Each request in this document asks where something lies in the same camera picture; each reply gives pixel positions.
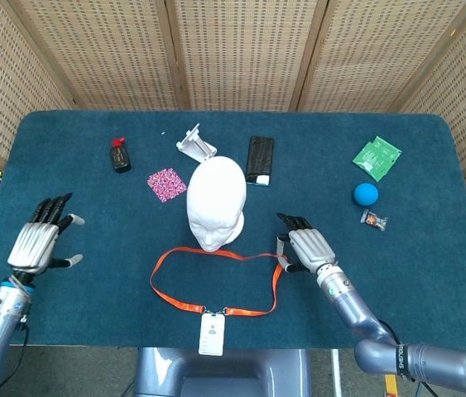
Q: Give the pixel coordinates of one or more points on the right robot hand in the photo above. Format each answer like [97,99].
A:
[311,246]

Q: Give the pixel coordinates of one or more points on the grey robot torso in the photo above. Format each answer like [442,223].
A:
[216,372]

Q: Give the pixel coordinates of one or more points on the pink patterned square cloth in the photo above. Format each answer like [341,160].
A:
[166,185]

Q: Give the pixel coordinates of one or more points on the black smartphone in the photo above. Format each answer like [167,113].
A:
[259,159]

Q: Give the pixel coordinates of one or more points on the white table leg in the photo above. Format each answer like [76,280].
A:
[336,372]

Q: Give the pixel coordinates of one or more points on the small black red device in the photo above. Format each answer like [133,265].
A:
[120,159]

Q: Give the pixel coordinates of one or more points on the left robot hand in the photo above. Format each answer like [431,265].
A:
[34,244]

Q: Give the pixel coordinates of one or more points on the blue ball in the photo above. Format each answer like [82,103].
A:
[366,194]

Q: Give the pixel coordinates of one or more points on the blue tablecloth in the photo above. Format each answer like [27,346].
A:
[92,269]

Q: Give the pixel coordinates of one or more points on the small wrapped candy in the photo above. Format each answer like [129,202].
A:
[374,220]

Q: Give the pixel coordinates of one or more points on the white plastic bracket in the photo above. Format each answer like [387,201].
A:
[195,144]

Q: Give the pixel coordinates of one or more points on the white ID badge holder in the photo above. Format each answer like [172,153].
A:
[212,335]

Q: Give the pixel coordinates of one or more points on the green foil packet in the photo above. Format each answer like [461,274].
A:
[375,157]

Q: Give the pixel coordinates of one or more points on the white foam mannequin head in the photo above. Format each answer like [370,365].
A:
[216,194]

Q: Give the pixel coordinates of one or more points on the woven bamboo folding screen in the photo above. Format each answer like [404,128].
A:
[236,49]

